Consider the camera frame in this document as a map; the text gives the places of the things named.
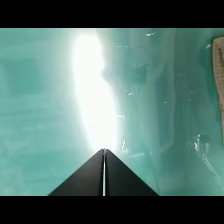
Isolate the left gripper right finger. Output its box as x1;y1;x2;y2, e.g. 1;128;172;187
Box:
104;148;160;197

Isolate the beige T-shirt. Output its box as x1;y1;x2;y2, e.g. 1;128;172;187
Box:
211;36;224;145

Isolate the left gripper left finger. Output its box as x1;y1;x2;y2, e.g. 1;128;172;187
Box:
48;148;105;197

